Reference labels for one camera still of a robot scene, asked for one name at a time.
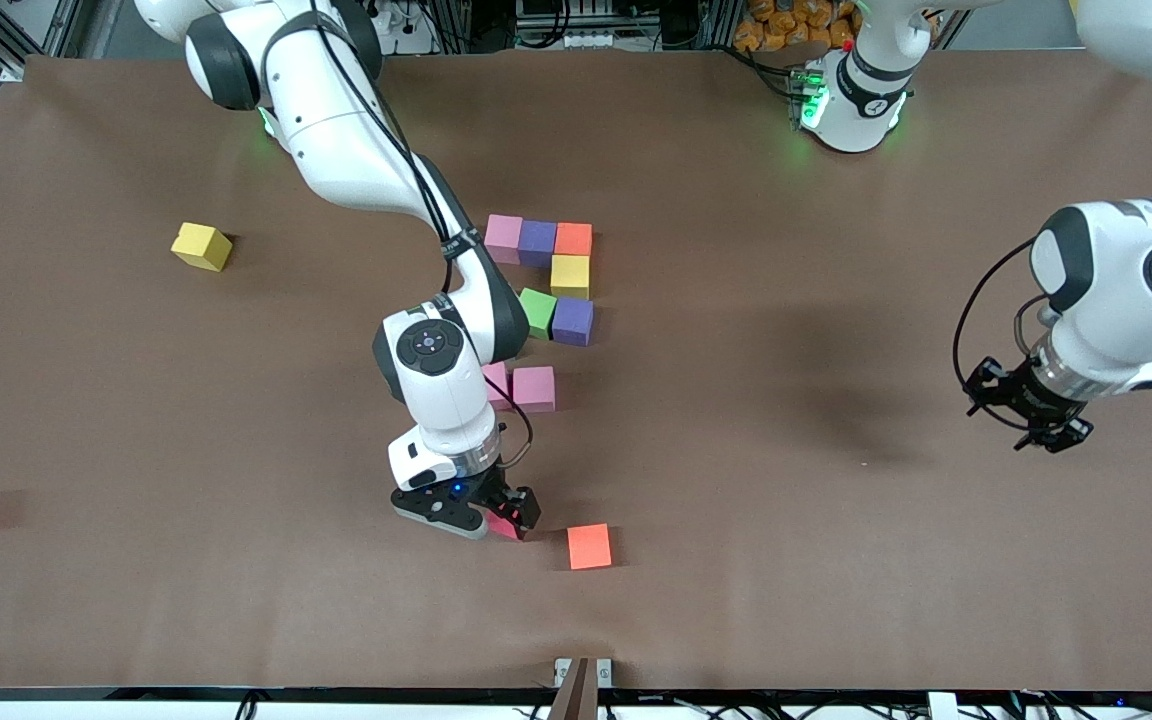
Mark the green foam cube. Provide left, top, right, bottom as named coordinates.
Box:
left=519, top=288, right=558, bottom=341

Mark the purple foam cube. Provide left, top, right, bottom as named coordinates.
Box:
left=552, top=297, right=595, bottom=347
left=519, top=220, right=558, bottom=268

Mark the yellow foam cube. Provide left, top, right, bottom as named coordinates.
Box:
left=550, top=255, right=591, bottom=300
left=171, top=222, right=234, bottom=273

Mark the brown paper table cover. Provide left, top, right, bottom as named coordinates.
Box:
left=0, top=50, right=1152, bottom=691

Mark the bag of orange items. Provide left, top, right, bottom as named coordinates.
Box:
left=733, top=0, right=862, bottom=53

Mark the white power strip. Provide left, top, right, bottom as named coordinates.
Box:
left=371, top=0, right=437, bottom=56

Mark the white socket box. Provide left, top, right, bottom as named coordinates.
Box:
left=514, top=0, right=627, bottom=51

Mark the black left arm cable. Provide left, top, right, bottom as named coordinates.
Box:
left=953, top=238, right=1052, bottom=433

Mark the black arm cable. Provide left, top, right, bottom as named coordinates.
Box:
left=496, top=398, right=536, bottom=471
left=953, top=238, right=1052, bottom=433

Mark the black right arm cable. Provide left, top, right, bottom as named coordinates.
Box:
left=496, top=398, right=536, bottom=471

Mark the metal clamp bracket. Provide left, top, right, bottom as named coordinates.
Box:
left=548, top=657, right=614, bottom=720

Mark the aluminium frame profile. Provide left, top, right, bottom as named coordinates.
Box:
left=0, top=0, right=87, bottom=81

